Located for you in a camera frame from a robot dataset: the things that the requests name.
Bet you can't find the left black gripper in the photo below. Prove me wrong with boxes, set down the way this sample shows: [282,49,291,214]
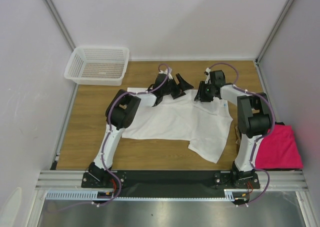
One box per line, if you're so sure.
[161,73,193,100]

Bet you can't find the white t shirt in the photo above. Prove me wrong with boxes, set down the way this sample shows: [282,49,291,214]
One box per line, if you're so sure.
[122,89,233,163]

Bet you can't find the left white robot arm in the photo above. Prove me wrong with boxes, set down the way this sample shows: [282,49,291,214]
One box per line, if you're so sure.
[82,72,194,188]

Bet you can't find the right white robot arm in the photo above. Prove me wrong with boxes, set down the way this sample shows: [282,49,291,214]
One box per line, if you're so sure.
[194,68,275,189]

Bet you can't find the white plastic basket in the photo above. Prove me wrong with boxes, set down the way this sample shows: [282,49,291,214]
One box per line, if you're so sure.
[64,46,130,86]

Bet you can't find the folded black t shirt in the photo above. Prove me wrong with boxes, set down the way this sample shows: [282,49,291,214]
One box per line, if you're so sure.
[236,121,303,172]

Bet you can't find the folded pink t shirt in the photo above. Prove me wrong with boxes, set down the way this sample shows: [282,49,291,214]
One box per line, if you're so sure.
[255,124,304,170]

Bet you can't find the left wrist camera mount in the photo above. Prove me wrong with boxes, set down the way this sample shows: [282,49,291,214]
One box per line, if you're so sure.
[159,67,173,80]

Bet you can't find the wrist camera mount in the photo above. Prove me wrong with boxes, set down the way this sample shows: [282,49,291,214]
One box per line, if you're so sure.
[204,67,211,85]
[159,67,173,80]

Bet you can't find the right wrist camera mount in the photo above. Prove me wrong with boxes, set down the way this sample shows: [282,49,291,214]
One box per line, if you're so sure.
[204,67,211,85]

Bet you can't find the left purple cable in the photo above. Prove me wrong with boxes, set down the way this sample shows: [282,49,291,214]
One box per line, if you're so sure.
[46,63,172,213]

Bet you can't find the purple cable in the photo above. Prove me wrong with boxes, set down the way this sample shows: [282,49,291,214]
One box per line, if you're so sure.
[205,62,277,208]
[46,63,172,213]

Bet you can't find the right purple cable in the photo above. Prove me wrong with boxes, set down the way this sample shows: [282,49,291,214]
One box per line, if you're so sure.
[205,62,277,208]

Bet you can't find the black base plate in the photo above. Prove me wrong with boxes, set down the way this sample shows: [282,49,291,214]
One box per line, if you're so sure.
[81,170,260,199]

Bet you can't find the right corner aluminium post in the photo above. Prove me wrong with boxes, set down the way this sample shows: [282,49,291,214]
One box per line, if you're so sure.
[255,0,295,65]

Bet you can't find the corner aluminium post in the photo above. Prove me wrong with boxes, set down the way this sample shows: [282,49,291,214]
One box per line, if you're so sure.
[43,0,76,51]
[255,0,295,65]

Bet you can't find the aluminium frame rail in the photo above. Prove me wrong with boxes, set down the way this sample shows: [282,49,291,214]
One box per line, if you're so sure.
[36,170,310,205]

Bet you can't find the left corner aluminium post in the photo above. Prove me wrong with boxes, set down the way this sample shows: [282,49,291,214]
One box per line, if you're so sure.
[43,0,76,51]

